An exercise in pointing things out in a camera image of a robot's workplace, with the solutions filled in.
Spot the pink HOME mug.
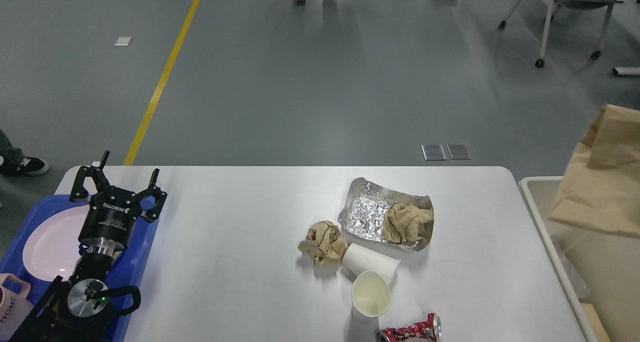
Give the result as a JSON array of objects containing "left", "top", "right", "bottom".
[{"left": 0, "top": 273, "right": 34, "bottom": 341}]

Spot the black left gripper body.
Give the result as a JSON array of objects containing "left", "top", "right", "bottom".
[{"left": 78, "top": 200, "right": 142, "bottom": 252}]

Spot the pink plate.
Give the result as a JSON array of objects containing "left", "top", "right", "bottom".
[{"left": 22, "top": 205, "right": 89, "bottom": 282}]

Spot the brown paper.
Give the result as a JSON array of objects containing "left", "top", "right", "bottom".
[{"left": 382, "top": 201, "right": 434, "bottom": 245}]

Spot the blue plastic tray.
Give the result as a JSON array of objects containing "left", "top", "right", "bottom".
[{"left": 0, "top": 194, "right": 162, "bottom": 342}]

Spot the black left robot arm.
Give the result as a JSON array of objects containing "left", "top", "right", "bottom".
[{"left": 9, "top": 152, "right": 168, "bottom": 341}]

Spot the white paper cup lying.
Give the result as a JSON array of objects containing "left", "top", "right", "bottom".
[{"left": 342, "top": 242, "right": 400, "bottom": 286}]

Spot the metal floor plate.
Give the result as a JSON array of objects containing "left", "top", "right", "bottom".
[
  {"left": 446, "top": 143, "right": 473, "bottom": 160},
  {"left": 421, "top": 143, "right": 447, "bottom": 160}
]

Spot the left metal floor plate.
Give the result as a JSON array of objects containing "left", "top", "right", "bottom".
[{"left": 421, "top": 143, "right": 447, "bottom": 160}]

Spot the grey bar on floor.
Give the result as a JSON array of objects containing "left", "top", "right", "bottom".
[{"left": 612, "top": 67, "right": 640, "bottom": 77}]

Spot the beige plastic bin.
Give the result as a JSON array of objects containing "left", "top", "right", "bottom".
[{"left": 518, "top": 176, "right": 640, "bottom": 341}]

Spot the aluminium foil sheet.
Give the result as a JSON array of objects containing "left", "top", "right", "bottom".
[{"left": 338, "top": 177, "right": 434, "bottom": 251}]

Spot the crushed red can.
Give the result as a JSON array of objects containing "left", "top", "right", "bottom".
[{"left": 375, "top": 312, "right": 442, "bottom": 341}]

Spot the crumpled brown paper ball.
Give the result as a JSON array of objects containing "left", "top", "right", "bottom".
[{"left": 298, "top": 220, "right": 348, "bottom": 267}]

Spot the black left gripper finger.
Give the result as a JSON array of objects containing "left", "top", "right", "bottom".
[
  {"left": 132, "top": 168, "right": 168, "bottom": 224},
  {"left": 69, "top": 150, "right": 111, "bottom": 205}
]

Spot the right metal floor plate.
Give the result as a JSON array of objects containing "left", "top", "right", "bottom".
[{"left": 446, "top": 143, "right": 473, "bottom": 160}]

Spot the brown paper bag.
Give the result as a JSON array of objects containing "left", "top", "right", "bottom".
[{"left": 549, "top": 104, "right": 640, "bottom": 238}]

